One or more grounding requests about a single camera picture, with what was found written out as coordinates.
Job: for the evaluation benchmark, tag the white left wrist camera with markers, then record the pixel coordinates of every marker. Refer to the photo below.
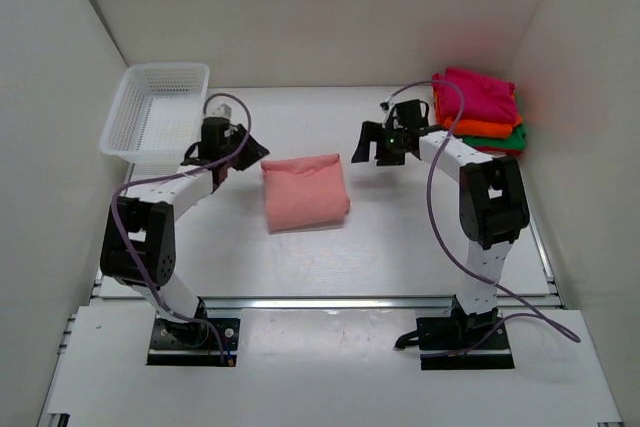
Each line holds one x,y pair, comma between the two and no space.
222,110

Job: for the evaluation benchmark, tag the aluminium table rail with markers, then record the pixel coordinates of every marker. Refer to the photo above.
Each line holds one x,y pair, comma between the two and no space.
397,247

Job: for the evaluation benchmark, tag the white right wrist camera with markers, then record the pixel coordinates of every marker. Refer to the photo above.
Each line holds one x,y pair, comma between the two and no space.
387,104

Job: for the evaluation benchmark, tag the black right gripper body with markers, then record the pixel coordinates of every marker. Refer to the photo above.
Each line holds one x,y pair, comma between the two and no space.
378,143

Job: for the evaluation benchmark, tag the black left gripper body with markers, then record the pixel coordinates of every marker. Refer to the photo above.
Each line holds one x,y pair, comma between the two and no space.
241,153

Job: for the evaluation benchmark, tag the folded orange t-shirt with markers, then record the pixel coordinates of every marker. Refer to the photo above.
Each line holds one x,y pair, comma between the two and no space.
471,127

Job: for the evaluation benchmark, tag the folded magenta t-shirt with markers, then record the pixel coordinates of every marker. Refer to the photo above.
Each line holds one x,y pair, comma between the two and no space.
486,98

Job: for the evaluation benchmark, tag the white perforated plastic basket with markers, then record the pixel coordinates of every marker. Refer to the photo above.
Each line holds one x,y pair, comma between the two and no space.
156,113

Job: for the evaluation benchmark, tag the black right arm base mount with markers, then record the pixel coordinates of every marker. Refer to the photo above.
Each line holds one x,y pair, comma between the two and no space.
444,347

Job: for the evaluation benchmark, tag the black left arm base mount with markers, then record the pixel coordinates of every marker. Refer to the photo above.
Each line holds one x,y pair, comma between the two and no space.
175,346

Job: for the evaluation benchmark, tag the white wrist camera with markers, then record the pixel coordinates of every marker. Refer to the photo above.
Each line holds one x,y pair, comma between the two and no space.
222,110
387,104

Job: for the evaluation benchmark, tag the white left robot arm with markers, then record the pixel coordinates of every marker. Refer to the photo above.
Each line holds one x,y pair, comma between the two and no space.
139,246

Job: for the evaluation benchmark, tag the salmon pink t-shirt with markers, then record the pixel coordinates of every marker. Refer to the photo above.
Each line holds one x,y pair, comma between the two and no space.
304,192

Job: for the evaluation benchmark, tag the folded red t-shirt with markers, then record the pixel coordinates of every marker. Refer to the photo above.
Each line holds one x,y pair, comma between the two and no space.
499,152

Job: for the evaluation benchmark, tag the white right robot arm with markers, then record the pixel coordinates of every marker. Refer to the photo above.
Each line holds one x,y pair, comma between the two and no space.
492,205

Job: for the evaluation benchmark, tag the folded green t-shirt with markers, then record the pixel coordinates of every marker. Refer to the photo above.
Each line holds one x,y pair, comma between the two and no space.
515,141

